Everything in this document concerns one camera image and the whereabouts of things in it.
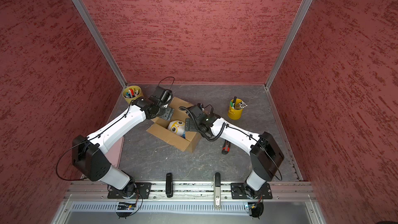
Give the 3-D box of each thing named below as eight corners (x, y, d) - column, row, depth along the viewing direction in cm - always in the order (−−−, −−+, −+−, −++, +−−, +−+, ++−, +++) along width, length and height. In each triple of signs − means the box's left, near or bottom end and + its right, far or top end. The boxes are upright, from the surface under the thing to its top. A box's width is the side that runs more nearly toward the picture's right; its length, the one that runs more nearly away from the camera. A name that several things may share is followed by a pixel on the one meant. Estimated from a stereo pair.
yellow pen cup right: (228, 121, 102) (232, 106, 88) (226, 108, 108) (230, 92, 95) (241, 121, 102) (247, 106, 88) (239, 108, 109) (244, 92, 95)
